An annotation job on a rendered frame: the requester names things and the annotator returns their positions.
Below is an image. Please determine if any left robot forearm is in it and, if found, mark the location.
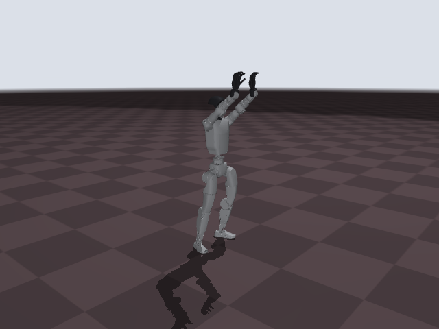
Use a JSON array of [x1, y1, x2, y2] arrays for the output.
[[237, 91, 258, 108]]

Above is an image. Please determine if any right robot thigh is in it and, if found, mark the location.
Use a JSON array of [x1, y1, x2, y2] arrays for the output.
[[201, 169, 217, 215]]

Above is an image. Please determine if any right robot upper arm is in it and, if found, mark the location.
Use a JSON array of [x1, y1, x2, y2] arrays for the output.
[[202, 107, 226, 132]]

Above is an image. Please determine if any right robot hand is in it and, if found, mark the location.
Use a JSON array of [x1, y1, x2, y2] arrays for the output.
[[230, 72, 245, 97]]

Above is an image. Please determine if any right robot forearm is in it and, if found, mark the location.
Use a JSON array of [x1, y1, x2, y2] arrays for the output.
[[216, 92, 239, 110]]

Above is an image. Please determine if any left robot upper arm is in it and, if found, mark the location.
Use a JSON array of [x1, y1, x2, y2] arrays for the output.
[[225, 104, 245, 127]]

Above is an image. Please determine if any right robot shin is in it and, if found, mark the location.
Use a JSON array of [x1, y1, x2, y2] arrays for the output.
[[196, 207, 209, 245]]

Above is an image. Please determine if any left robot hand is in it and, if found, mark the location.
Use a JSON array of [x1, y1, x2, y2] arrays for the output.
[[249, 72, 258, 97]]

